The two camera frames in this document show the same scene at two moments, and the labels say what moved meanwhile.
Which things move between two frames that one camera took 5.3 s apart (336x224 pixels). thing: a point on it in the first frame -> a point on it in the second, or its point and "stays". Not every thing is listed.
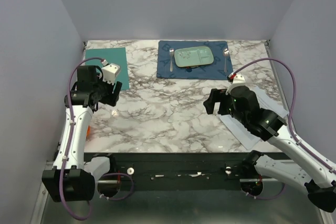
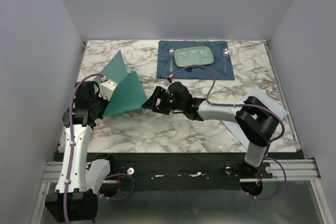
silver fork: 171,51 stays
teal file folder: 115,55 -> 128,92
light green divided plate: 193,56 stays
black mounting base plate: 148,171 stays
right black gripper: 216,95 -> 159,93
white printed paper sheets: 244,137 stays
